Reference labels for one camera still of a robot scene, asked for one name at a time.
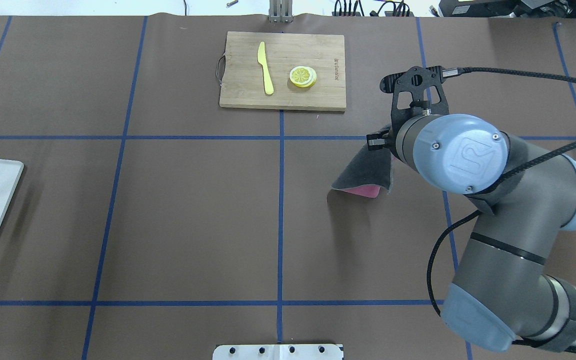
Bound grey and pink cloth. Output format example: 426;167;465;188
331;145;394;199

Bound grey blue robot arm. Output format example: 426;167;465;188
366;114;576;353

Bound yellow lemon slices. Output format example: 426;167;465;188
289;65;318;88

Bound yellow plastic knife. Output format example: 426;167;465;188
256;41;275;96

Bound bamboo cutting board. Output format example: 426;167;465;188
219;30;347;112

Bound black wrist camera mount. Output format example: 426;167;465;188
379;66;450;134

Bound black cables on desk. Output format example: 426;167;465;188
332;0;416;18

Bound aluminium frame post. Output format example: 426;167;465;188
268;0;294;24

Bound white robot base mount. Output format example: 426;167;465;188
212;343;345;360

